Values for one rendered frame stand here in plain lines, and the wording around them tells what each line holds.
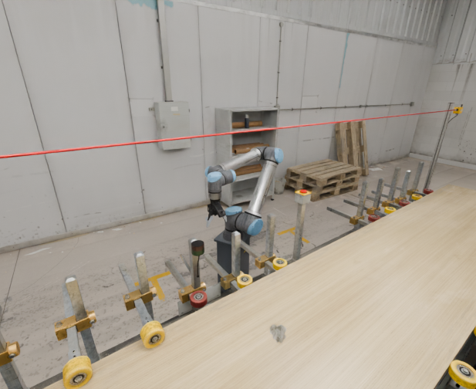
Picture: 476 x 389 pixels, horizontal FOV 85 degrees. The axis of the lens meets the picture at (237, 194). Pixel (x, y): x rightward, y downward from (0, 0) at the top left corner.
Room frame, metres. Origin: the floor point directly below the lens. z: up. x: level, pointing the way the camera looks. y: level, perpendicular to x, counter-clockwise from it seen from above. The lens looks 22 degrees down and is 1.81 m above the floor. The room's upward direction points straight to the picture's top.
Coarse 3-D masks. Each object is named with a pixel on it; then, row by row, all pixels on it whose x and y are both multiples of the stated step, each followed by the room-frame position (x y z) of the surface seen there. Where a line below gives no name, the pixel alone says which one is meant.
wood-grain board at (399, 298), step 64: (448, 192) 2.32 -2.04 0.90; (320, 256) 1.28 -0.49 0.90; (384, 256) 1.28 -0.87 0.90; (448, 256) 1.28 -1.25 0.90; (192, 320) 0.81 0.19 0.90; (256, 320) 0.82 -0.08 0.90; (320, 320) 0.82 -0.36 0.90; (384, 320) 0.82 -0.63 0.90; (448, 320) 0.82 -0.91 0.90; (128, 384) 0.56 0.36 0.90; (192, 384) 0.56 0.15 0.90; (256, 384) 0.56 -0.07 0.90; (320, 384) 0.56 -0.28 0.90; (384, 384) 0.56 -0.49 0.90
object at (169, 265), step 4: (168, 260) 1.28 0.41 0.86; (168, 264) 1.25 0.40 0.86; (172, 264) 1.25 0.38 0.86; (168, 268) 1.23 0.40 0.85; (172, 268) 1.21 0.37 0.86; (172, 272) 1.18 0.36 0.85; (176, 272) 1.17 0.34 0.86; (176, 276) 1.14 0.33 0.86; (180, 276) 1.14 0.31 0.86; (176, 280) 1.14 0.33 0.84; (180, 280) 1.11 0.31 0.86; (184, 280) 1.11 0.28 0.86; (180, 284) 1.09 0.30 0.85; (184, 284) 1.08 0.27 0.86; (196, 308) 0.94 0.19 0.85; (200, 308) 0.93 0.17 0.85
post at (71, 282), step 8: (72, 280) 0.76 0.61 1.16; (72, 288) 0.75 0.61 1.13; (72, 296) 0.75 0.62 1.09; (80, 296) 0.76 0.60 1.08; (72, 304) 0.75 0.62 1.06; (80, 304) 0.76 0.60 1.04; (80, 312) 0.76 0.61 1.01; (88, 328) 0.76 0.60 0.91; (88, 336) 0.76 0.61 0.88; (88, 344) 0.75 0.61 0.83; (88, 352) 0.75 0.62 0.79; (96, 352) 0.77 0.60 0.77; (96, 360) 0.76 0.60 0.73
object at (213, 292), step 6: (210, 288) 1.13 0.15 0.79; (216, 288) 1.15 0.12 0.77; (210, 294) 1.13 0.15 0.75; (216, 294) 1.15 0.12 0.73; (180, 300) 1.03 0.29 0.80; (210, 300) 1.13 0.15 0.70; (180, 306) 1.03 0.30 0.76; (186, 306) 1.04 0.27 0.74; (180, 312) 1.02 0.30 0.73; (186, 312) 1.04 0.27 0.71
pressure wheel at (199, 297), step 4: (196, 292) 0.97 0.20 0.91; (200, 292) 0.97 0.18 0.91; (204, 292) 0.98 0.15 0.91; (192, 296) 0.94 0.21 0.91; (196, 296) 0.95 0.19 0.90; (200, 296) 0.95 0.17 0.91; (204, 296) 0.94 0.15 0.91; (192, 300) 0.92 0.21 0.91; (196, 300) 0.92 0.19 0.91; (200, 300) 0.92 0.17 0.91; (204, 300) 0.92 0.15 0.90; (192, 304) 0.92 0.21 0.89; (196, 304) 0.91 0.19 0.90; (200, 304) 0.91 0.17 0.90; (204, 304) 0.92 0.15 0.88
